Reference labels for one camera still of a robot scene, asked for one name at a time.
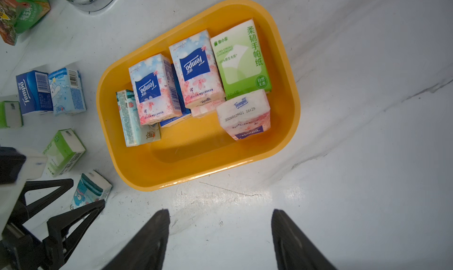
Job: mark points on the white blue tissue pack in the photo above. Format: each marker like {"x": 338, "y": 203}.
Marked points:
{"x": 154, "y": 90}

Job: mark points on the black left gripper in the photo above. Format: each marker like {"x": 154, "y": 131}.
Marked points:
{"x": 65, "y": 231}

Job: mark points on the small pink white tissue pack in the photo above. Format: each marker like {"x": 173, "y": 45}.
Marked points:
{"x": 245, "y": 115}

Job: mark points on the pink blue tissue pack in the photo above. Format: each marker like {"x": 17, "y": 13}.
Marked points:
{"x": 197, "y": 70}

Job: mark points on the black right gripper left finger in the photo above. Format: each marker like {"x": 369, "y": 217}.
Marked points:
{"x": 146, "y": 250}

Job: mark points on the dark blue Tempo tissue pack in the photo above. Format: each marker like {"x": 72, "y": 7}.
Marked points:
{"x": 34, "y": 93}

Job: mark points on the light blue cartoon tissue pack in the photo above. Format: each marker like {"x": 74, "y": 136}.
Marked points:
{"x": 66, "y": 92}

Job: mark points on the teal cartoon tissue pack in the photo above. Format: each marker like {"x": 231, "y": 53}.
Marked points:
{"x": 91, "y": 187}

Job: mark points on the yellow plastic storage box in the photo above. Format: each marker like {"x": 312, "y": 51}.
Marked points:
{"x": 194, "y": 147}

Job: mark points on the red green snack bag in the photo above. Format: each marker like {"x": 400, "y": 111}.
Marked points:
{"x": 17, "y": 16}

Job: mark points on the lime green tissue pack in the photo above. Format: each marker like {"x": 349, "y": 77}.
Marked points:
{"x": 63, "y": 152}

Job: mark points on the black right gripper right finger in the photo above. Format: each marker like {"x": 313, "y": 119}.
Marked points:
{"x": 295, "y": 251}

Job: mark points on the large green tissue pack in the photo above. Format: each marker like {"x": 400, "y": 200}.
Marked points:
{"x": 11, "y": 116}

